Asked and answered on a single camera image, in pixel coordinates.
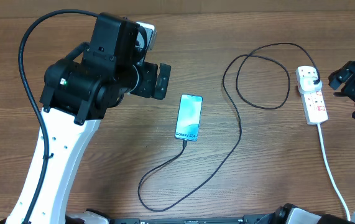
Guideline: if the blue Galaxy smartphone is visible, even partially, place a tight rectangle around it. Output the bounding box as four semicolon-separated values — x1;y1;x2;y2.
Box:
175;94;203;141

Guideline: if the black charging cable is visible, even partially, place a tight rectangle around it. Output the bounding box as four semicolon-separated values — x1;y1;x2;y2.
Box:
137;42;322;213

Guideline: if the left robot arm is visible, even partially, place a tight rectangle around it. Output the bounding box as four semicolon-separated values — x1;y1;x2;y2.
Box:
5;12;171;223

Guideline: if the white charger plug adapter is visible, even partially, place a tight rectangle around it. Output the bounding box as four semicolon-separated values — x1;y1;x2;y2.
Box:
298;77;323;94

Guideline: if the white power strip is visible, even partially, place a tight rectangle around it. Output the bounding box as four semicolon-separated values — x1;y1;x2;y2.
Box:
295;66;328;125

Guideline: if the white power strip cord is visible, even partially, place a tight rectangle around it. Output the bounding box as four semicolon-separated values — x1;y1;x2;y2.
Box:
316;123;352;222

